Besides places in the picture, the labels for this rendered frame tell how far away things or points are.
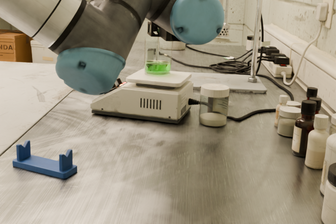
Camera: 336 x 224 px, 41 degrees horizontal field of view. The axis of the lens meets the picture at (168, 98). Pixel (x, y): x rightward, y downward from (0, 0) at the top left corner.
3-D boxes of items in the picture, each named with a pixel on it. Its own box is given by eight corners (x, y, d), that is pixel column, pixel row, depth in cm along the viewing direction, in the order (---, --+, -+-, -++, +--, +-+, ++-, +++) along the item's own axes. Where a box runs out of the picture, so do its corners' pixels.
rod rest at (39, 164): (11, 166, 69) (10, 144, 68) (26, 159, 72) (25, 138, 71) (64, 179, 65) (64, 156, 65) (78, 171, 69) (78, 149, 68)
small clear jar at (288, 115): (277, 129, 92) (280, 105, 91) (300, 132, 91) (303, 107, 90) (275, 136, 88) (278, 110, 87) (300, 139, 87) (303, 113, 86)
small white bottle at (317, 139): (325, 171, 72) (333, 120, 70) (304, 168, 73) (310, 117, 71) (325, 163, 76) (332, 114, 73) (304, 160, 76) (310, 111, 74)
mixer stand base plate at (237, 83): (158, 87, 124) (158, 84, 124) (163, 73, 143) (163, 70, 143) (267, 93, 123) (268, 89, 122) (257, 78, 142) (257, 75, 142)
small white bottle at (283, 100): (274, 123, 96) (277, 93, 94) (286, 125, 95) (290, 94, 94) (273, 127, 94) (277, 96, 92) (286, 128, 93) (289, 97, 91)
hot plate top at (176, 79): (124, 81, 94) (124, 77, 94) (142, 71, 105) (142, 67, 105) (179, 87, 91) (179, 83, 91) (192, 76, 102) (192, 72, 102)
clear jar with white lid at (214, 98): (212, 129, 91) (214, 91, 89) (192, 121, 95) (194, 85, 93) (232, 124, 94) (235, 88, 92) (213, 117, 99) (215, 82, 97)
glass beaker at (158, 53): (139, 77, 97) (140, 38, 95) (146, 71, 103) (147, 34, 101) (171, 79, 95) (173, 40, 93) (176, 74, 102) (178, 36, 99)
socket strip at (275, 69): (274, 78, 144) (275, 64, 142) (257, 57, 182) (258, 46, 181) (291, 78, 143) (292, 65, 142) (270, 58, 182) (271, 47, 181)
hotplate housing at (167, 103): (89, 114, 97) (89, 78, 95) (112, 100, 109) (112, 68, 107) (189, 127, 92) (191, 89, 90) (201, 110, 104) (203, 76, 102)
